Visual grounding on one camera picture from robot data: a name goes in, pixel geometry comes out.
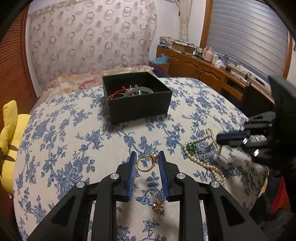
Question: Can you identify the white pearl necklace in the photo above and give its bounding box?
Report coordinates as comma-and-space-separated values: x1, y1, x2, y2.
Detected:
183, 127, 227, 186

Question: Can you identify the green gem necklace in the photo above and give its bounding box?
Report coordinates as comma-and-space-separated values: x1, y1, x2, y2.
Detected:
186, 142, 220, 163

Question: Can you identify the gold pearl ring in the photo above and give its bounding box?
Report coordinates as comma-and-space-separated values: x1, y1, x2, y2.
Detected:
135, 153, 160, 172

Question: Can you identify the black jewelry box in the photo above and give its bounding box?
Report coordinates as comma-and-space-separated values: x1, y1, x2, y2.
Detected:
102, 72, 172, 124

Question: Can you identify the gold flower brooch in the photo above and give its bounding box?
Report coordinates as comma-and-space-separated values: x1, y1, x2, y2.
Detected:
152, 201, 165, 216

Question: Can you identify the pink bottle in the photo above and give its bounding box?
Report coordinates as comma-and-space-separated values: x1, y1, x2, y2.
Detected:
204, 47, 214, 62

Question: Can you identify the blue floral white cloth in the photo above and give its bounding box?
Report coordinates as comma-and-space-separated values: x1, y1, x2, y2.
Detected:
14, 78, 267, 240

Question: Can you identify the wooden side cabinet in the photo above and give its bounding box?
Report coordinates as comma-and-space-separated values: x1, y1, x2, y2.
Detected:
156, 47, 274, 116

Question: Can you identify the blue paper bag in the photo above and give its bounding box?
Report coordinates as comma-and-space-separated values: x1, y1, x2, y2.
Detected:
150, 54, 169, 65

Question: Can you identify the grey window blind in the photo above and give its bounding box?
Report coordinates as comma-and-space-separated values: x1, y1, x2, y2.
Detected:
207, 1, 288, 79

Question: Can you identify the yellow pikachu plush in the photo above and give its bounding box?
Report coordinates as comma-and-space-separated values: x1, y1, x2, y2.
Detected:
1, 100, 30, 194

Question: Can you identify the cream side curtain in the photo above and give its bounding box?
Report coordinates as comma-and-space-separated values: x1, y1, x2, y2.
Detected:
179, 0, 193, 42

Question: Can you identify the pink circle patterned curtain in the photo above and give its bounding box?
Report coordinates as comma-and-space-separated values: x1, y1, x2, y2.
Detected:
29, 1, 158, 86

